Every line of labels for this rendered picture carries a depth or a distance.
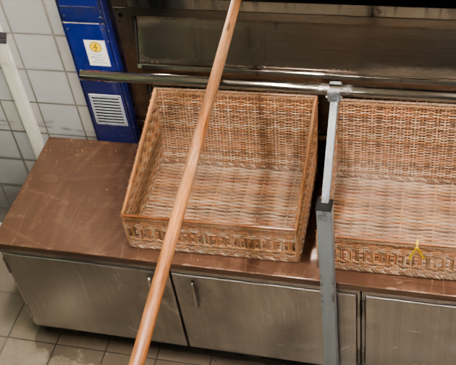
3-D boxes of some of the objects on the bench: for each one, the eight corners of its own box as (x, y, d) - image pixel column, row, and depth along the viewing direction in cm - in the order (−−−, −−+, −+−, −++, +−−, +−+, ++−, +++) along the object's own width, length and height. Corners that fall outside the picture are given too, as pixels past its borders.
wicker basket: (166, 144, 299) (152, 84, 279) (323, 154, 286) (320, 92, 267) (126, 249, 267) (108, 189, 247) (302, 266, 254) (297, 203, 234)
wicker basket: (335, 157, 285) (333, 95, 265) (509, 169, 272) (520, 104, 252) (315, 269, 252) (310, 208, 233) (511, 289, 239) (524, 225, 220)
